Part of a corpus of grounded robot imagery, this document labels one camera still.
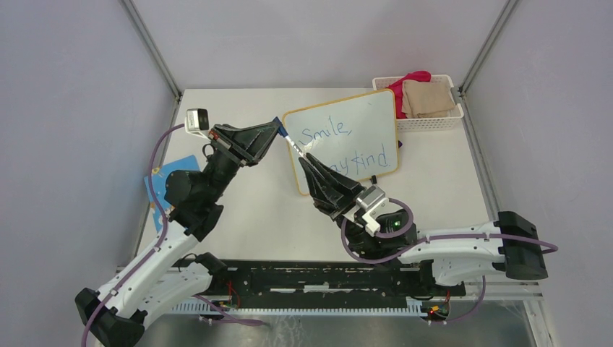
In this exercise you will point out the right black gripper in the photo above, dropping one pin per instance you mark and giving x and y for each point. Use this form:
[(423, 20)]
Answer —
[(325, 199)]

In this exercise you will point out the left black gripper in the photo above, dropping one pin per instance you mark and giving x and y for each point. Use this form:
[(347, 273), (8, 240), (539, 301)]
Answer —
[(251, 144)]

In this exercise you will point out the blue marker cap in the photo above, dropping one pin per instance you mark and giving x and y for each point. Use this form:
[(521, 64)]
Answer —
[(281, 129)]

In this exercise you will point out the blue capped whiteboard marker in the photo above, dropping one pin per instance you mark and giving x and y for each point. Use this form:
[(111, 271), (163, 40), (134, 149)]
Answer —
[(294, 146)]

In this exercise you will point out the yellow framed whiteboard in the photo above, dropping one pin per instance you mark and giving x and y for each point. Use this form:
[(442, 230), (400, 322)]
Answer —
[(355, 136)]

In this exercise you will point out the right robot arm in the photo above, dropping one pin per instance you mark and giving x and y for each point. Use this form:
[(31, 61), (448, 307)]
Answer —
[(509, 245)]

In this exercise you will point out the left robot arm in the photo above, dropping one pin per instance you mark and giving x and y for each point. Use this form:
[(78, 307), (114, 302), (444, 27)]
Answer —
[(112, 313)]

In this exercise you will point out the beige cloth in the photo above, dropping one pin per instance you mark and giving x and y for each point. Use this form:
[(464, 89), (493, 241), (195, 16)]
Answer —
[(423, 100)]

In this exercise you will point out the white plastic basket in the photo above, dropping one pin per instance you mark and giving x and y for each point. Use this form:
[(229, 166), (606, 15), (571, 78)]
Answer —
[(431, 124)]

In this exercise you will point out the red cloth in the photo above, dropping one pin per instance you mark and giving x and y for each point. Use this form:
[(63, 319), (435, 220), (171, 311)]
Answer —
[(397, 89)]

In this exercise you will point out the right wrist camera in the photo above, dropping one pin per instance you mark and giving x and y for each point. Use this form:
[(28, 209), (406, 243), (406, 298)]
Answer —
[(368, 204)]

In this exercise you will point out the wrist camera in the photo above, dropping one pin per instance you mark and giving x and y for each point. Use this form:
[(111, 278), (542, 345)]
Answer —
[(368, 204), (197, 122)]

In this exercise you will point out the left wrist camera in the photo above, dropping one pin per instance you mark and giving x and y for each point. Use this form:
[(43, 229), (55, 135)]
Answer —
[(197, 122)]

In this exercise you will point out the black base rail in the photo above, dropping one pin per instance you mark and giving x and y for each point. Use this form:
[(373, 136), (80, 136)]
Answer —
[(259, 284)]

